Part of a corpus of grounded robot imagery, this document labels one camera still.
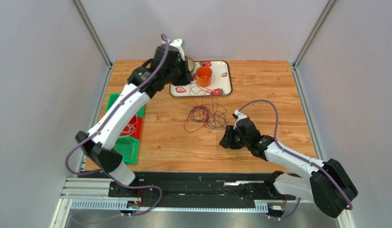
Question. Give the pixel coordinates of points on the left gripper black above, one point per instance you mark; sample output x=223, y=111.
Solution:
x=187, y=78

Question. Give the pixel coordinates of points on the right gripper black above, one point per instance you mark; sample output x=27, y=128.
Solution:
x=231, y=138

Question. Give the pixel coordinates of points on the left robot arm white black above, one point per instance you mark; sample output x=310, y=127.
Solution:
x=168, y=66

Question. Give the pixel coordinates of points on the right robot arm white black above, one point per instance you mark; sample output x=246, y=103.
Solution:
x=324, y=183

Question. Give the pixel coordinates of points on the beige ceramic bowl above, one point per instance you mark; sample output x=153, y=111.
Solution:
x=191, y=64

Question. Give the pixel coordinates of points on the orange translucent cup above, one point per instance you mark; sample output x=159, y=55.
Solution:
x=204, y=76

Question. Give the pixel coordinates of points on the strawberry pattern white tray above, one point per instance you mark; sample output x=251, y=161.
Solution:
x=218, y=84

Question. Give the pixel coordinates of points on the green bin far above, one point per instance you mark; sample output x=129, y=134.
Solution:
x=112, y=99

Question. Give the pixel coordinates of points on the green bin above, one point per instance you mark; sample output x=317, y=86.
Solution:
x=112, y=99
x=128, y=147

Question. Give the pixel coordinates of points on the red bin middle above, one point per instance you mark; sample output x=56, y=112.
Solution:
x=133, y=128

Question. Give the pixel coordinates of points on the green bin near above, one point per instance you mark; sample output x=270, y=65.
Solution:
x=128, y=147

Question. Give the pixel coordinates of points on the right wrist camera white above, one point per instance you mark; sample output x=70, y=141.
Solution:
x=238, y=115

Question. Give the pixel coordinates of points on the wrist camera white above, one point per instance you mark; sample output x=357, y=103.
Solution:
x=238, y=115
x=179, y=44

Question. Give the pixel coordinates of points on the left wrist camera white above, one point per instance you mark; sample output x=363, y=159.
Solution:
x=179, y=44

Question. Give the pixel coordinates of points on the slotted white cable duct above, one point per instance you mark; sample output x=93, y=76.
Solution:
x=126, y=205

